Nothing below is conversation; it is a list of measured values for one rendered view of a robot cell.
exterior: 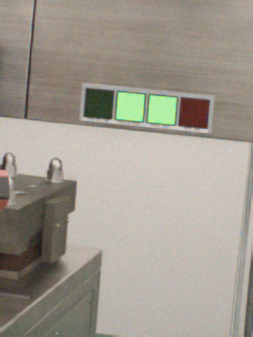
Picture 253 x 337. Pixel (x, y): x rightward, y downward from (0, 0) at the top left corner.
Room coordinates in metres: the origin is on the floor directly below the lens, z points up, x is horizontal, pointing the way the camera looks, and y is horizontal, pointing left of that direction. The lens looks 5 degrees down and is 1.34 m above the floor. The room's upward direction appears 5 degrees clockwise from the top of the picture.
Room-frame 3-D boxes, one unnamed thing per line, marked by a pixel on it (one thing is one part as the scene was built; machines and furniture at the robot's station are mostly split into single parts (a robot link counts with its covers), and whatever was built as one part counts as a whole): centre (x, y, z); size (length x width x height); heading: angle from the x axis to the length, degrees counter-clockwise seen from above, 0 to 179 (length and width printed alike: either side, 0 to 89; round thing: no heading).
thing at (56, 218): (1.97, 0.13, 0.96); 0.10 x 0.03 x 0.11; 170
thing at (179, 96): (2.10, -0.01, 1.18); 0.25 x 0.01 x 0.07; 80
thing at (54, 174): (2.12, 0.15, 1.05); 0.04 x 0.04 x 0.04
